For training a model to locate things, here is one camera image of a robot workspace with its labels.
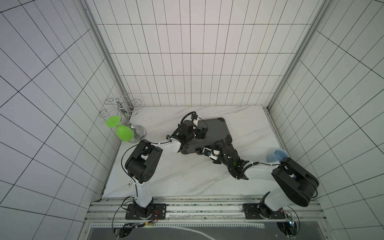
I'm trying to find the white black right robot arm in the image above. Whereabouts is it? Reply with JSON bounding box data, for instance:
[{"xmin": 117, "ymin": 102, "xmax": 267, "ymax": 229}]
[{"xmin": 196, "ymin": 141, "xmax": 319, "ymax": 219}]

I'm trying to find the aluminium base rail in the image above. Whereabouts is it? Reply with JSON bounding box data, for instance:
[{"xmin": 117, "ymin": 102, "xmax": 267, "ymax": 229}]
[{"xmin": 85, "ymin": 195, "xmax": 326, "ymax": 230}]

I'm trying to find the light blue ceramic mug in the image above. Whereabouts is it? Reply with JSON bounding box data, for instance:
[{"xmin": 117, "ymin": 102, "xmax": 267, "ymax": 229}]
[{"xmin": 266, "ymin": 149, "xmax": 290, "ymax": 163}]

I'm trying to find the chrome wire glass rack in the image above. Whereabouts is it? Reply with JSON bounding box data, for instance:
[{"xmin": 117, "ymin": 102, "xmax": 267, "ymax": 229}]
[{"xmin": 99, "ymin": 92, "xmax": 147, "ymax": 143}]

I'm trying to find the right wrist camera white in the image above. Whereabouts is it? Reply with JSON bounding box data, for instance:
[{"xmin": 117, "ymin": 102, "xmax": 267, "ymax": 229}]
[{"xmin": 209, "ymin": 150, "xmax": 221, "ymax": 162}]

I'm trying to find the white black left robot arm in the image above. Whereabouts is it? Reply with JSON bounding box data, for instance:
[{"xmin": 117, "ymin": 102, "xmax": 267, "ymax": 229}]
[{"xmin": 124, "ymin": 120, "xmax": 208, "ymax": 215}]

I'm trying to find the dark grey poker set case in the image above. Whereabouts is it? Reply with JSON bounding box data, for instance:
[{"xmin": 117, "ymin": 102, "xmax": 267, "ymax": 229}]
[{"xmin": 181, "ymin": 118, "xmax": 233, "ymax": 155}]

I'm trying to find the green plastic wine glass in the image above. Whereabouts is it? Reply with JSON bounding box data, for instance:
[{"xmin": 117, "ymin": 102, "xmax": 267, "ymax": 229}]
[{"xmin": 106, "ymin": 116, "xmax": 134, "ymax": 142}]

